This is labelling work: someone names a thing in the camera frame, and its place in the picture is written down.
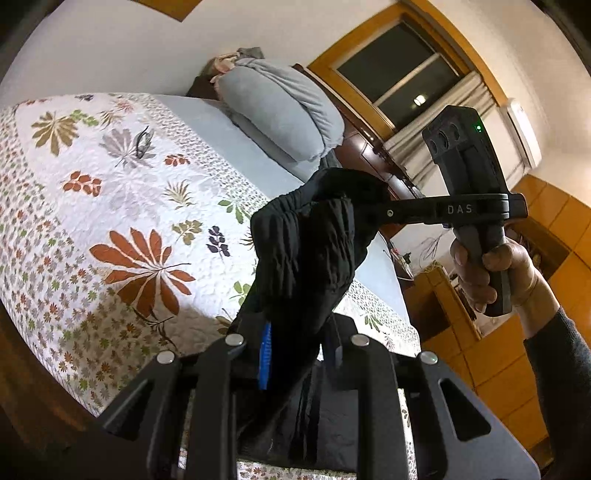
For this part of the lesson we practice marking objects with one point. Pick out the white air conditioner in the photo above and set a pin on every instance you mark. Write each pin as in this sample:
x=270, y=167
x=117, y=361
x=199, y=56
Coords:
x=524, y=134

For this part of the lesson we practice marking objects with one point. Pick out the person's right forearm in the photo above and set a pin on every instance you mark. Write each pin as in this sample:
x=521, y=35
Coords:
x=563, y=369

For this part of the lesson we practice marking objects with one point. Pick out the person's right hand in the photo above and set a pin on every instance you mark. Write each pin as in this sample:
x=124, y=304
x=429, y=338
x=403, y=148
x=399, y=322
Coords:
x=526, y=281

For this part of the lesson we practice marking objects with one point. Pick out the black quilted pants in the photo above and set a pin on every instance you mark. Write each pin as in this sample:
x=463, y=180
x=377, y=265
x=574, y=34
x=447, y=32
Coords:
x=304, y=258

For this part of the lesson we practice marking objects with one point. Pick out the grey folded duvet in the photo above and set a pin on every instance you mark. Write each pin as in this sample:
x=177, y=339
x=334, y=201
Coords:
x=286, y=106

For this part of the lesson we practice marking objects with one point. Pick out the dark wooden headboard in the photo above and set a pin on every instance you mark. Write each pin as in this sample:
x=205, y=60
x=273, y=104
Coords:
x=360, y=147

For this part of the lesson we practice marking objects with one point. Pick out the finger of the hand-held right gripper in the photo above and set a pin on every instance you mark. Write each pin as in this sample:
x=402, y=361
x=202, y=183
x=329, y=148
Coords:
x=406, y=210

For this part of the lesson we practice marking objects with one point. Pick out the black eyeglasses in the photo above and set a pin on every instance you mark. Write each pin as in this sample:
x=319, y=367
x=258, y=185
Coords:
x=144, y=138

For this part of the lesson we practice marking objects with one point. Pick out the pink patterned pillow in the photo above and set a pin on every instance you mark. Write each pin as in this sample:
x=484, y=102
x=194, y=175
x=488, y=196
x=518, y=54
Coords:
x=221, y=64

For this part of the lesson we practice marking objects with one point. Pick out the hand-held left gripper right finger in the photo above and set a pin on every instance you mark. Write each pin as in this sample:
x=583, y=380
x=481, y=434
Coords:
x=364, y=369

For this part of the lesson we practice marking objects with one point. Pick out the wooden nightstand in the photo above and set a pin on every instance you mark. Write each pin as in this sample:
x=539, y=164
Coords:
x=443, y=300
x=401, y=270

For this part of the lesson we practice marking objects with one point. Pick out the beige curtain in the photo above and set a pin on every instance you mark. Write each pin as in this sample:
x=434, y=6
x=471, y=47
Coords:
x=406, y=147

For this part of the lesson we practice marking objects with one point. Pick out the floral quilt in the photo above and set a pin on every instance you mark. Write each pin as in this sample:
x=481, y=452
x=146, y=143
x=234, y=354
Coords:
x=115, y=198

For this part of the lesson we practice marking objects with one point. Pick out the wooden framed side window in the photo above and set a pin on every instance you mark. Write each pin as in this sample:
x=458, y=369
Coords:
x=175, y=7

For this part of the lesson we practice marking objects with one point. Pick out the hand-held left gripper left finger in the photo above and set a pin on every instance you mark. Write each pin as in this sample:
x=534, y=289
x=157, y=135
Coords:
x=264, y=364

